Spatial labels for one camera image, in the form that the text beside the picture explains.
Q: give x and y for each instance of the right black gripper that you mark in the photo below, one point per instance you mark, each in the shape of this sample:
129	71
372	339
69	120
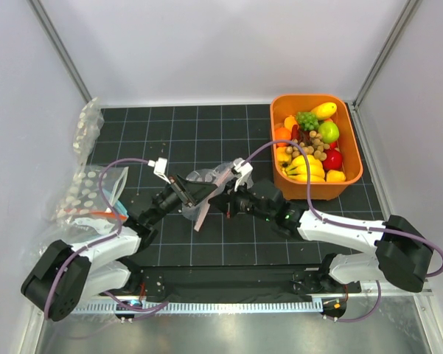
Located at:
226	200

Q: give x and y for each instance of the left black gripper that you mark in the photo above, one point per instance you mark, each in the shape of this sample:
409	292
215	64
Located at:
190	192

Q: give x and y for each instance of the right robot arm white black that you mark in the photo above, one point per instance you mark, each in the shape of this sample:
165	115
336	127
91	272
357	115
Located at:
391	250

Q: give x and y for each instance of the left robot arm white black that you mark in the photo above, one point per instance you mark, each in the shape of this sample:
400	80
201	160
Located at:
65	273

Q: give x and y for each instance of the white dotted bag with items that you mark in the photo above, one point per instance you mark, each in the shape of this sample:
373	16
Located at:
89	192

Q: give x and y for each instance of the white dotted bag upright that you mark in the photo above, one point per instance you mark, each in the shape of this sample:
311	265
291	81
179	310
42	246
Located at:
88	129

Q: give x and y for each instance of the crumpled clear plastic bag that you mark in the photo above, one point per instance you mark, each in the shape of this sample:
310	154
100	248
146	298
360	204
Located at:
69	233

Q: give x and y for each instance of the yellow banana bunch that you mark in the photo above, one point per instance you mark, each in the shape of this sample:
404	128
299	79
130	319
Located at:
300	169

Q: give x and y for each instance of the orange fruit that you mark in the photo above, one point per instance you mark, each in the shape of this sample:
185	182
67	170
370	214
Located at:
282	135

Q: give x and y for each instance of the brown longan cluster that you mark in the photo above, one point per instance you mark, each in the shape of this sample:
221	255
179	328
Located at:
311	142

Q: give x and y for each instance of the yellow lemon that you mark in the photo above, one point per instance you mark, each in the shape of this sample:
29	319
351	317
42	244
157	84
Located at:
335	176

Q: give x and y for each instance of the green grapes bunch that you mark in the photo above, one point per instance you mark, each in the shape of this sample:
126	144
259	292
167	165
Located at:
307	121

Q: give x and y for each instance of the red apple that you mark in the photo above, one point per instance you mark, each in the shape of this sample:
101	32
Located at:
333	160

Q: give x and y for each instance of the green apple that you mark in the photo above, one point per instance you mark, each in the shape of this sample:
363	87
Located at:
329	132

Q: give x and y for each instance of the orange plastic basket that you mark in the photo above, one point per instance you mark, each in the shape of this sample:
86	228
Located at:
288	104

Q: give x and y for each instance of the yellow mango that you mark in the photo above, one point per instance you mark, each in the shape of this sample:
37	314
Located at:
324	111

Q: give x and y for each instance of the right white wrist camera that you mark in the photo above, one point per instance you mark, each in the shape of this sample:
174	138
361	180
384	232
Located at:
242	171

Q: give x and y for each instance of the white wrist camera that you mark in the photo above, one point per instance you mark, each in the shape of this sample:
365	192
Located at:
242	171
159	167

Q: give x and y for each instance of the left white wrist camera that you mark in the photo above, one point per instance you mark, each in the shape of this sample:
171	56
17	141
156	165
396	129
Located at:
159	167

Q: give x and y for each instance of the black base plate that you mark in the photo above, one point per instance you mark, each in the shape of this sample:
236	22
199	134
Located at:
229	283

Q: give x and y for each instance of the white slotted cable duct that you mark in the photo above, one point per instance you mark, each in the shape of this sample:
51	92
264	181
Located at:
104	305

